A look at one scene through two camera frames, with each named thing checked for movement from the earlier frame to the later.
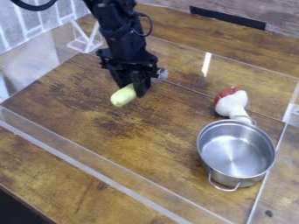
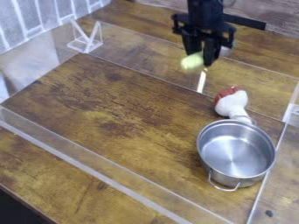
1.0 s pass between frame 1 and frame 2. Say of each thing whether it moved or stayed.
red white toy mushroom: stayed
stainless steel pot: stayed
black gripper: moved
